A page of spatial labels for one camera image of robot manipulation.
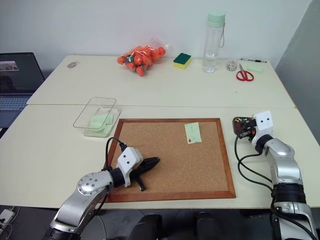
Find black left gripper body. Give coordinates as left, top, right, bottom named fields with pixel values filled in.
left=129, top=161, right=149, bottom=180

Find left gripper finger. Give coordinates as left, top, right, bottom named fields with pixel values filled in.
left=134, top=174, right=147, bottom=192
left=142, top=156, right=161, bottom=172

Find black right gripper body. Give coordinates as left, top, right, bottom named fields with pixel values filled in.
left=241, top=118, right=257, bottom=135

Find dark brown small tray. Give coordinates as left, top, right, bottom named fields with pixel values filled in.
left=232, top=116, right=251, bottom=136

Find light green paper note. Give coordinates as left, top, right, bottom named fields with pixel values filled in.
left=184, top=122, right=203, bottom=145

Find light green note pad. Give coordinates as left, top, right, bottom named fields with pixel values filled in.
left=247, top=64, right=265, bottom=74

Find clear plastic box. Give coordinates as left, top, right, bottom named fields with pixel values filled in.
left=72, top=96, right=122, bottom=138

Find wood framed cork board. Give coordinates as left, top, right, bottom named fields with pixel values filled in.
left=104, top=117, right=237, bottom=204

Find dark rounded shape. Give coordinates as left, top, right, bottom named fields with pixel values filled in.
left=129, top=213, right=164, bottom=240

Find small clear pushpin jar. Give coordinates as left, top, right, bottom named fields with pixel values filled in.
left=225, top=59, right=238, bottom=72

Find black and white pen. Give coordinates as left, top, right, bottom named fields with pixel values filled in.
left=240, top=57, right=268, bottom=64

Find green notes stack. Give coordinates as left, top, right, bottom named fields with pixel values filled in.
left=87, top=113, right=117, bottom=137

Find clear bottle green lid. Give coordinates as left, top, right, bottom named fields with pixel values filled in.
left=202, top=9, right=227, bottom=74

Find green and yellow sponge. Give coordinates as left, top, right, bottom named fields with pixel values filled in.
left=172, top=52, right=193, bottom=70

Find bag of orange toys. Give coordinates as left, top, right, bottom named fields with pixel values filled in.
left=117, top=35, right=171, bottom=77

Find white power strip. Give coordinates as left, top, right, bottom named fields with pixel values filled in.
left=0, top=208, right=15, bottom=226

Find dark laptop computer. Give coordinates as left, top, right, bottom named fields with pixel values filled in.
left=0, top=52, right=46, bottom=129

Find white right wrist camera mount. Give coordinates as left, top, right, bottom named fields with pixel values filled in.
left=250, top=110, right=274, bottom=146

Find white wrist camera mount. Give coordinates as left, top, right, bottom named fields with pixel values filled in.
left=116, top=146, right=144, bottom=188
left=250, top=110, right=274, bottom=146

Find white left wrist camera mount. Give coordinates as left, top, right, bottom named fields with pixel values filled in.
left=116, top=146, right=144, bottom=188

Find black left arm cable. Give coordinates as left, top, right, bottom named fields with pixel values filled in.
left=94, top=136, right=129, bottom=218

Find red handled scissors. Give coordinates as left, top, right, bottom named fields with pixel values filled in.
left=235, top=62, right=255, bottom=83

